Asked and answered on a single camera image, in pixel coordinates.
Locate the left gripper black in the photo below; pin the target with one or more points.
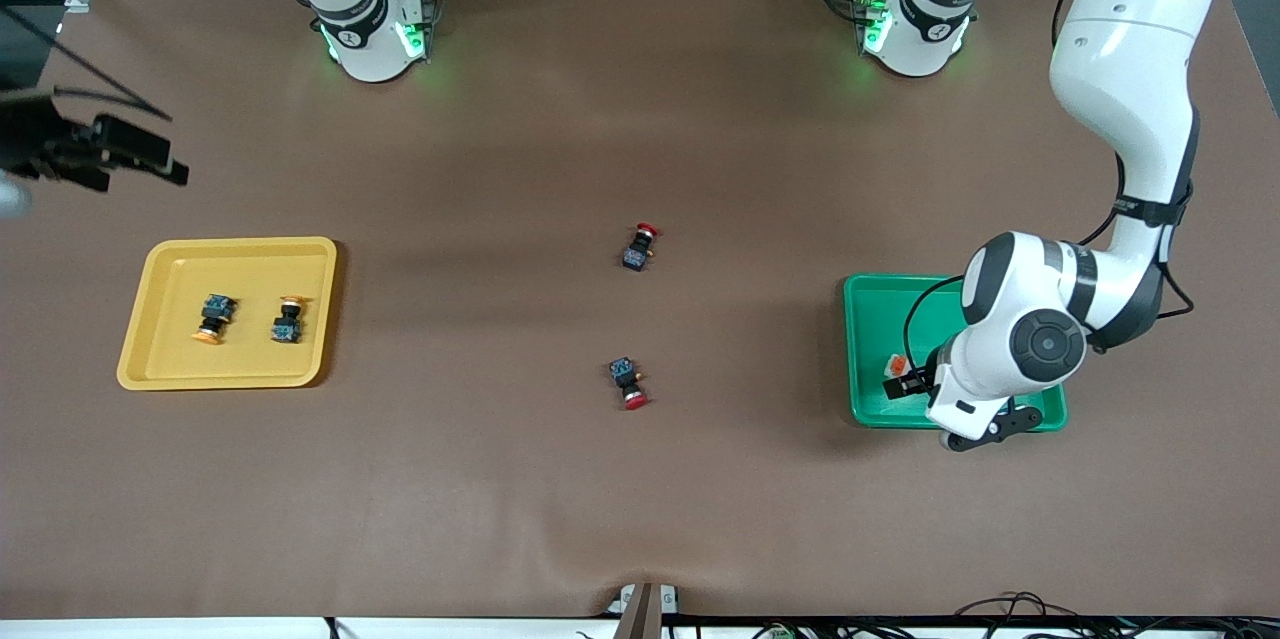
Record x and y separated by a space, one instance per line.
921 382

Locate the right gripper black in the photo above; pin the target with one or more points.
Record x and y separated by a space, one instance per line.
38 141

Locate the grey orange switch block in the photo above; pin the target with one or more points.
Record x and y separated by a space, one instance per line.
896 363

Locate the yellow push button black body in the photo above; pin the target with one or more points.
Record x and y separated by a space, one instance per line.
215 314
288 324

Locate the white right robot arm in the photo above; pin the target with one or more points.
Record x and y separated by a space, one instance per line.
350 19

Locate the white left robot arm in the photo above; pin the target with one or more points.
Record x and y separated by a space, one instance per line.
1120 69

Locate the green plastic tray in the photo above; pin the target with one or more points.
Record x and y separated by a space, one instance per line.
870 319

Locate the yellow plastic tray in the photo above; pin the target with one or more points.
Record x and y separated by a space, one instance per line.
250 369

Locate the red push button black body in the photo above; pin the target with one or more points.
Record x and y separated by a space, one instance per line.
636 254
628 381

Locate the brown table mat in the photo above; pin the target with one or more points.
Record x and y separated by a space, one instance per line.
640 499

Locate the brown post with white brackets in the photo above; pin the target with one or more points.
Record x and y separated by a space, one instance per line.
640 614

